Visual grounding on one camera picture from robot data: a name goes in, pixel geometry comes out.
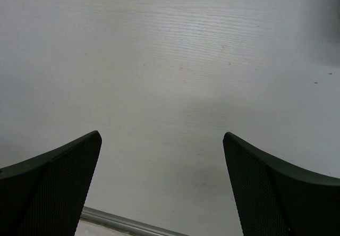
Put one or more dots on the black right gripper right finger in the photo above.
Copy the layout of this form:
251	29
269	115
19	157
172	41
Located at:
275	197

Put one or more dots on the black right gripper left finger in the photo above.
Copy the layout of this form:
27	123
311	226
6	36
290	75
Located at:
45	195

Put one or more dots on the aluminium table edge rail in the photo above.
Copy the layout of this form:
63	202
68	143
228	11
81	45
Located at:
123	224

